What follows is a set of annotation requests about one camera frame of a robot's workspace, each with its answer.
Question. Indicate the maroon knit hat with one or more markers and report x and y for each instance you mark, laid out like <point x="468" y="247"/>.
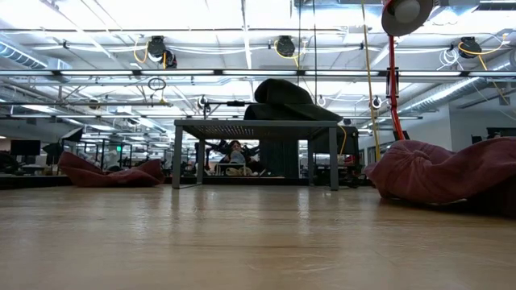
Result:
<point x="109" y="177"/>
<point x="443" y="169"/>

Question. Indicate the grey perforated metal stand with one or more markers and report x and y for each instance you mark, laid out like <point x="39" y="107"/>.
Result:
<point x="258" y="124"/>

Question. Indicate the person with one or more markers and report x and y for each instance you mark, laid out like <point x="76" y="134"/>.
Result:
<point x="235" y="147"/>

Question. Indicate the red desk lamp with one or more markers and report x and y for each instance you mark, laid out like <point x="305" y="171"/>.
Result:
<point x="407" y="16"/>

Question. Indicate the black desk monitor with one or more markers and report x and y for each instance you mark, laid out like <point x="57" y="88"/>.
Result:
<point x="25" y="147"/>

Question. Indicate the black aluminium table frame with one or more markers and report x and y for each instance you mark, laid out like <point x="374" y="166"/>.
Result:
<point x="242" y="181"/>

